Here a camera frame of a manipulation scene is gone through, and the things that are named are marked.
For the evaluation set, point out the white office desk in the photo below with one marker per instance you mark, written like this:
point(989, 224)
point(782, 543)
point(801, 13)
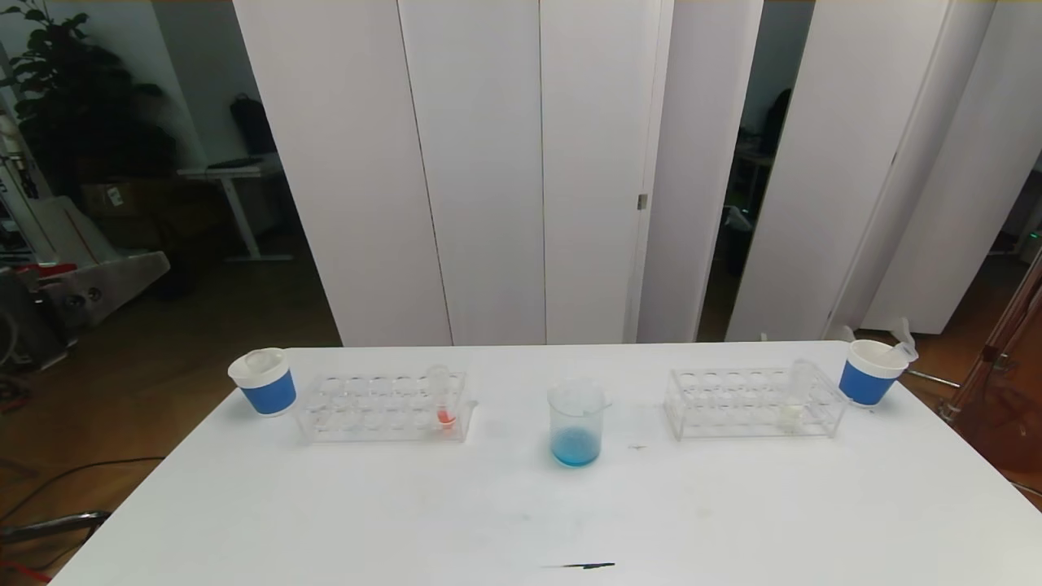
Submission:
point(232, 171)

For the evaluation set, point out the black backpack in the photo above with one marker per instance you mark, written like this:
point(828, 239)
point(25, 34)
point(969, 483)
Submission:
point(252, 126)

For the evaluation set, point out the metal chair leg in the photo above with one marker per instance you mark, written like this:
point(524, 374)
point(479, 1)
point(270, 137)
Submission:
point(57, 525)

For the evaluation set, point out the test tube with blue pigment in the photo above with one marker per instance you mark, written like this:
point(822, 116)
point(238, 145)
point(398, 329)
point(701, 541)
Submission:
point(262, 359)

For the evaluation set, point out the test tube with white pigment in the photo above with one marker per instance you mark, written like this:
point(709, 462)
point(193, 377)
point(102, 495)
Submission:
point(790, 413)

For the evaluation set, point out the clear acrylic test tube rack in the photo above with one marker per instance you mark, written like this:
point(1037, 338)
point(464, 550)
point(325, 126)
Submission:
point(391, 425)
point(733, 411)

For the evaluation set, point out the brown cardboard box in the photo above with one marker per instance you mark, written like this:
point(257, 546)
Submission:
point(122, 199)

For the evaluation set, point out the dark green potted plant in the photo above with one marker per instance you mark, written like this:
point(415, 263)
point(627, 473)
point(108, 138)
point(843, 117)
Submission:
point(73, 106)

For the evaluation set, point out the clear glass beaker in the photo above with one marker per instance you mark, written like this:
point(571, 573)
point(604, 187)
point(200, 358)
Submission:
point(576, 448)

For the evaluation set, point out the blue white paper cup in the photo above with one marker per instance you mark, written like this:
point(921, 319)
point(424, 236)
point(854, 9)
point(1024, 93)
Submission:
point(864, 382)
point(269, 395)

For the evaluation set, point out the white floor machine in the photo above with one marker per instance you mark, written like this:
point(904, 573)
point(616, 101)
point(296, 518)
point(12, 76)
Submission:
point(65, 228)

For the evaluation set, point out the white partition panel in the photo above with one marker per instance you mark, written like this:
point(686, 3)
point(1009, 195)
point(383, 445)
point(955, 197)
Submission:
point(830, 163)
point(692, 163)
point(961, 179)
point(480, 163)
point(342, 163)
point(594, 163)

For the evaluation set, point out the test tube with red pigment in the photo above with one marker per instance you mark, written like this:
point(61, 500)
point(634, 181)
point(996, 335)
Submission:
point(445, 417)
point(905, 346)

